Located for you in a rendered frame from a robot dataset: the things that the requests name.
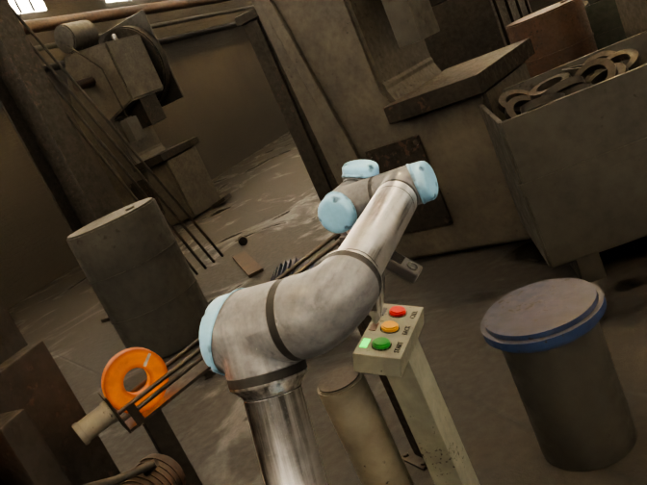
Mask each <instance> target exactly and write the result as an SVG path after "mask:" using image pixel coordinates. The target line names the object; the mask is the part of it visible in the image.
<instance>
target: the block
mask: <svg viewBox="0 0 647 485"><path fill-rule="evenodd" d="M0 477H1V479H2V480H3V482H4V483H5V485H72V484H71V483H70V481H69V479H68V478H67V476H66V475H65V472H64V471H63V469H62V467H61V466H60V464H59V462H58V461H57V459H56V458H55V456H54V454H53V453H52V451H51V449H50V448H49V446H48V445H47V443H46V442H45V441H44V439H43V437H42V436H41V434H40V432H39V430H38V429H37V427H36V425H35V424H34V422H33V420H32V419H31V417H30V416H29V414H28V412H27V411H26V410H25V409H19V410H15V411H11V412H7V413H2V414H0Z"/></svg>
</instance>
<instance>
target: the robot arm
mask: <svg viewBox="0 0 647 485"><path fill-rule="evenodd" d="M342 171H343V175H342V178H343V182H342V183H341V184H340V185H339V186H338V187H337V188H336V189H334V190H333V191H332V192H329V193H328V194H327V195H326V196H325V197H324V199H323V201H322V202H321V203H320V205H319V208H318V217H319V221H320V222H321V224H322V225H323V227H324V228H325V229H327V230H328V231H330V232H332V233H338V234H339V233H343V235H342V236H340V237H339V240H340V243H341V245H340V247H339V248H338V250H335V251H332V252H330V253H329V254H327V255H326V256H325V257H324V258H323V260H322V261H321V263H320V264H319V265H317V266H316V267H314V268H311V269H308V270H307V271H304V272H302V273H298V274H295V275H291V276H288V277H285V278H281V279H277V280H274V281H271V282H267V283H263V284H260V285H256V286H252V287H249V288H240V289H237V290H234V291H232V292H231V293H229V294H224V295H221V296H219V297H218V298H216V299H215V300H213V301H212V302H211V303H210V305H209V306H208V307H207V309H206V310H205V315H204V316H203V317H202V320H201V323H200V327H199V346H200V351H201V354H202V357H203V359H204V361H205V363H206V365H207V366H208V367H211V370H212V371H213V372H215V373H218V374H220V375H224V376H225V377H226V381H227V385H228V389H229V392H231V393H233V394H234V395H236V396H239V397H240V398H241V399H242V400H243V401H244V405H245V408H246V415H247V419H248V423H249V426H250V430H251V434H252V438H253V442H254V445H255V449H256V452H257V456H258V460H259V464H260V468H261V472H262V475H263V479H264V482H265V485H327V482H326V478H325V474H324V468H323V464H322V460H321V456H320V453H319V450H318V446H317V442H316V438H315V434H314V431H313V427H312V423H311V420H310V416H309V413H308V409H307V405H306V401H305V397H304V394H303V390H302V387H301V380H302V378H303V376H304V375H305V374H306V372H307V370H308V367H307V364H306V360H305V359H310V358H315V357H318V356H320V355H322V354H325V353H327V352H328V351H329V350H331V349H332V348H334V347H335V346H337V345H339V344H340V343H341V342H342V341H343V340H345V339H346V338H347V337H348V336H349V335H350V334H351V333H352V332H353V331H354V330H355V329H356V328H357V327H358V325H359V324H360V323H361V322H362V321H363V320H364V319H365V317H366V316H368V315H369V316H371V318H372V320H373V323H374V324H377V323H378V322H379V320H380V318H381V316H382V310H383V300H384V290H385V269H388V270H390V271H392V272H393V273H395V274H397V275H398V276H399V277H401V278H403V279H405V280H406V281H408V282H410V283H415V281H416V280H417V278H418V276H419V275H420V273H421V271H422V269H423V267H422V266H420V265H419V264H417V263H415V262H413V261H412V260H410V259H408V258H406V257H405V256H403V255H401V254H400V253H398V252H397V251H395V249H396V247H397V245H398V243H399V241H400V239H401V236H402V234H403V232H404V230H405V228H406V226H407V225H408V223H409V221H410V219H411V218H412V216H413V214H414V212H415V210H416V208H417V206H418V205H420V204H423V203H424V204H426V203H427V202H429V201H431V200H434V199H435V198H436V197H437V195H438V183H437V179H436V176H435V173H434V171H433V169H432V167H431V166H430V165H429V164H428V163H427V162H425V161H420V162H416V163H413V164H406V166H401V167H398V168H395V169H392V170H389V171H386V172H383V173H380V174H379V167H378V164H377V163H376V162H374V161H371V160H354V161H350V162H347V163H345V164H344V165H343V167H342Z"/></svg>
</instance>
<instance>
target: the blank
mask: <svg viewBox="0 0 647 485"><path fill-rule="evenodd" d="M134 368H142V369H144V370H145V372H146V374H147V381H146V384H145V385H144V387H143V388H142V389H141V390H139V391H137V392H134V393H130V392H127V391H126V390H125V388H124V386H123V379H124V376H125V374H126V373H127V372H128V371H129V370H131V369H134ZM167 372H168V369H167V366H166V364H165V362H164V361H163V359H162V358H161V357H160V356H159V355H158V354H156V353H155V352H153V351H151V350H149V349H146V348H143V347H130V348H126V349H124V350H122V351H120V352H119V353H117V354H116V355H115V356H114V357H112V358H111V360H110V361H109V362H108V363H107V365H106V367H105V369H104V370H103V373H102V377H101V388H102V392H103V395H104V396H105V397H106V398H108V400H109V401H110V402H111V404H112V405H113V406H114V407H115V408H116V409H117V410H119V409H120V408H121V407H123V406H124V405H125V404H126V403H128V402H129V401H130V400H132V399H133V398H134V397H135V396H137V395H138V394H140V393H141V392H142V391H143V390H145V389H146V388H147V387H149V386H150V385H151V384H152V383H154V382H155V381H156V380H158V379H159V378H160V377H161V376H163V375H164V374H165V373H167ZM167 382H168V378H167V379H166V380H165V381H163V382H162V383H161V384H159V385H158V386H157V387H156V388H154V389H153V390H152V391H151V392H149V393H148V394H147V395H145V396H144V397H143V398H141V399H140V400H139V401H137V402H136V403H135V405H136V406H137V405H138V404H140V403H141V402H142V401H144V400H145V399H146V398H147V397H149V396H150V395H151V394H153V393H154V392H155V391H157V390H158V389H159V388H160V387H162V386H163V385H164V384H166V383H167ZM165 392H166V390H164V391H163V392H161V393H160V394H159V395H158V396H156V397H155V398H153V399H152V400H151V401H150V402H148V403H147V404H146V405H145V406H144V407H143V408H142V409H141V410H139V411H140V412H144V411H146V410H148V409H150V408H152V407H153V406H155V405H156V404H157V403H158V402H159V401H160V400H161V398H162V397H163V395H164V394H165Z"/></svg>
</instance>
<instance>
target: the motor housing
mask: <svg viewBox="0 0 647 485"><path fill-rule="evenodd" d="M152 459H156V460H158V462H159V466H158V467H157V468H156V469H155V470H154V471H153V473H152V474H151V475H149V476H146V475H144V474H143V473H142V474H139V475H137V476H135V477H133V478H130V479H128V480H126V481H124V482H122V483H121V484H120V485H186V476H185V474H184V472H183V470H182V468H181V466H180V465H179V464H178V463H177V462H176V461H175V460H174V459H172V458H171V457H169V456H167V455H164V454H159V453H152V454H149V455H147V456H146V457H144V458H143V459H142V460H141V461H140V463H139V464H138V465H141V464H143V463H145V462H147V461H150V460H152ZM138 465H137V466H138ZM137 466H136V467H137Z"/></svg>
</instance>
